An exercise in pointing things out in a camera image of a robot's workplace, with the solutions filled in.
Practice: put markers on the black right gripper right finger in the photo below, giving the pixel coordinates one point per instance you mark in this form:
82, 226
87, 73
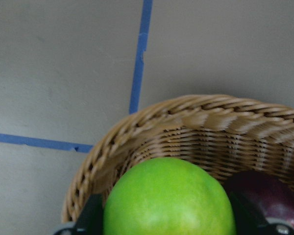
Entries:
249, 220

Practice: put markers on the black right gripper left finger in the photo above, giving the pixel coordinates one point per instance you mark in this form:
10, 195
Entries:
90, 221

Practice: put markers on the dark purple apple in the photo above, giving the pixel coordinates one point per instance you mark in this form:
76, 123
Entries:
270, 196

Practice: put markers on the green apple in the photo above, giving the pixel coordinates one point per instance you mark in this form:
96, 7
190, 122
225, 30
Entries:
168, 196

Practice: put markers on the woven wicker basket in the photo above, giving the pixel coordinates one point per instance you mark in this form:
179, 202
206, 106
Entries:
220, 133

